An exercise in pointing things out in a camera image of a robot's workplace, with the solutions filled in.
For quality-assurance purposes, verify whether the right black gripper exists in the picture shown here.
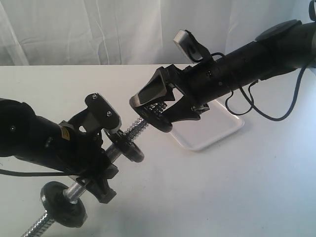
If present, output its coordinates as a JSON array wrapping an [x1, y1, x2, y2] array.
[[134, 59, 232, 123]]

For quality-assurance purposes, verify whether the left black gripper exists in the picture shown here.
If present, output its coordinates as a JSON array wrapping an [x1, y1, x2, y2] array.
[[37, 119, 119, 204]]

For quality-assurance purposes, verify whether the black weight plate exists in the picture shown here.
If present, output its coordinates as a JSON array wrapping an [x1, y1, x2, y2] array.
[[129, 97, 173, 133], [40, 181, 87, 228], [106, 130, 144, 163]]

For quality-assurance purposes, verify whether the chrome threaded dumbbell bar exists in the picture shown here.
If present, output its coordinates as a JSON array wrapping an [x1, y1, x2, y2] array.
[[21, 103, 168, 237]]

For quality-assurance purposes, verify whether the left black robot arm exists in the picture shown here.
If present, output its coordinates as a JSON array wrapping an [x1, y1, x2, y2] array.
[[0, 99, 118, 203]]

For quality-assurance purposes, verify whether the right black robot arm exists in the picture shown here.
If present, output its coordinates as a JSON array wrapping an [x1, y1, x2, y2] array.
[[130, 20, 316, 126]]

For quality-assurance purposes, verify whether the white rectangular tray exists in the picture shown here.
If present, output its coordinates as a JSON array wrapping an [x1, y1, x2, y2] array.
[[170, 100, 244, 152]]

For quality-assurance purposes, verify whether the white curtain backdrop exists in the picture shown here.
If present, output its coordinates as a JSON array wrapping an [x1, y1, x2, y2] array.
[[0, 0, 310, 66]]

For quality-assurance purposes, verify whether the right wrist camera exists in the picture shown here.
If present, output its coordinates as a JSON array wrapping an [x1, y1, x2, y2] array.
[[173, 29, 211, 63]]

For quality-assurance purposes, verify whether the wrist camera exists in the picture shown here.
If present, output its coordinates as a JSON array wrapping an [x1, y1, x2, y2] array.
[[68, 93, 121, 134], [173, 29, 211, 63]]

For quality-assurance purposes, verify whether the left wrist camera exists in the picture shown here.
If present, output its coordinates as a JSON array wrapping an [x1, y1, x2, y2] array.
[[68, 93, 121, 134]]

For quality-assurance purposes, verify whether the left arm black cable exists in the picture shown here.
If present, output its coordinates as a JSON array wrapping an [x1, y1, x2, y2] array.
[[0, 167, 79, 178]]

